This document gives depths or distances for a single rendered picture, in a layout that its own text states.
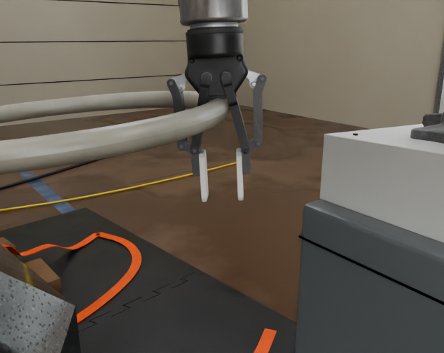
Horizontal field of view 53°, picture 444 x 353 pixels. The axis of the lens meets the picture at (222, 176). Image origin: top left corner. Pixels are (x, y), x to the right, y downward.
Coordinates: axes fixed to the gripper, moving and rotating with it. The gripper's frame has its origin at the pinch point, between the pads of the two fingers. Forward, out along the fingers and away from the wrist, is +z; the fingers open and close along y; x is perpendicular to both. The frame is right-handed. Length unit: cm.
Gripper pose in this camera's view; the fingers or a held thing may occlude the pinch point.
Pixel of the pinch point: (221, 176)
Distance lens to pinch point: 63.8
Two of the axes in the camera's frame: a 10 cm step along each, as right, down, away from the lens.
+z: 0.5, 9.6, 2.7
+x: -0.5, 2.8, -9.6
